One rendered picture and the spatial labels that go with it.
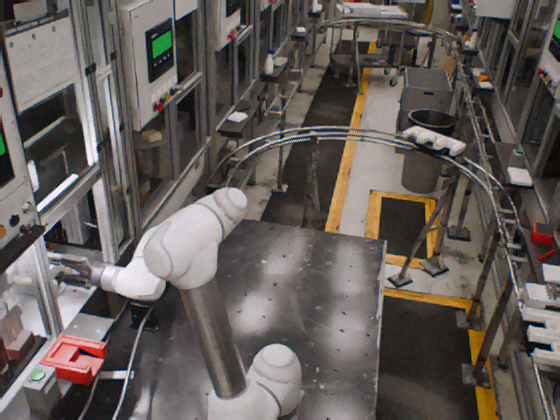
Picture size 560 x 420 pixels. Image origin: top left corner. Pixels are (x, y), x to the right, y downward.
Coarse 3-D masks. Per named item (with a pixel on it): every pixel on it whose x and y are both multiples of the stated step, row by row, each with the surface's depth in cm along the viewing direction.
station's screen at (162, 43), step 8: (160, 32) 211; (168, 32) 219; (152, 40) 205; (160, 40) 213; (168, 40) 221; (152, 48) 206; (160, 48) 214; (168, 48) 222; (152, 56) 208; (160, 56) 215; (168, 56) 223; (152, 64) 209; (160, 64) 216; (168, 64) 224
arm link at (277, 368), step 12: (264, 348) 172; (276, 348) 172; (288, 348) 172; (264, 360) 167; (276, 360) 167; (288, 360) 167; (252, 372) 169; (264, 372) 165; (276, 372) 165; (288, 372) 166; (300, 372) 171; (264, 384) 164; (276, 384) 165; (288, 384) 167; (300, 384) 176; (276, 396) 164; (288, 396) 167; (288, 408) 173
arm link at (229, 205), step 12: (216, 192) 144; (228, 192) 142; (240, 192) 145; (204, 204) 140; (216, 204) 141; (228, 204) 140; (240, 204) 142; (216, 216) 139; (228, 216) 142; (240, 216) 143; (228, 228) 142
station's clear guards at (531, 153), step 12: (540, 84) 304; (540, 96) 301; (552, 96) 281; (540, 108) 298; (552, 108) 278; (540, 120) 294; (528, 132) 314; (540, 132) 291; (528, 144) 310; (528, 156) 307
